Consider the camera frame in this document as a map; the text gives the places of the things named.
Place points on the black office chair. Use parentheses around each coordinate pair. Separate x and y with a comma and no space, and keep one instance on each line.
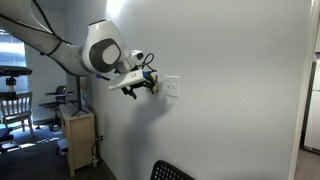
(53,105)

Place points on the bright window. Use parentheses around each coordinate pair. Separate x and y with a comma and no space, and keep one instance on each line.
(13,50)

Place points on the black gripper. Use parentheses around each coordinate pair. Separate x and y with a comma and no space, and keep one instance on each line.
(140,85)

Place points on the white box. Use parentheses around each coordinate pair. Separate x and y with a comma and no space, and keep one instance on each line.
(62,146)

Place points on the silver wrist camera bar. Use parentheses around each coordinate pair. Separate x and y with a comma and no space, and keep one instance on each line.
(128,79)

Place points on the black perforated metal chair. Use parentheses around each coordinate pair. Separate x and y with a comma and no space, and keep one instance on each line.
(166,171)

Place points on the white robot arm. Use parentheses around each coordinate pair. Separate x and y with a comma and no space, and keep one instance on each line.
(66,56)

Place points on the white double switch plate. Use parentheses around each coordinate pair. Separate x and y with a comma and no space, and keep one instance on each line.
(172,92)

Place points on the black padded stand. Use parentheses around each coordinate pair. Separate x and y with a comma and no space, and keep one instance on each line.
(15,70)

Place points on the light wooden cabinet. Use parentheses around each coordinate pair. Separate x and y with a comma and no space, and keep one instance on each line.
(80,140)

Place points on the white light switch toggle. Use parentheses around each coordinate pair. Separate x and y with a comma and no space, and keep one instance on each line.
(168,85)
(174,85)

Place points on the white wooden slat chair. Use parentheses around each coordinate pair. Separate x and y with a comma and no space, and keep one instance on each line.
(16,115)

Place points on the black tripod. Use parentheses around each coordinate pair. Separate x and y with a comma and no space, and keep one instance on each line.
(79,96)

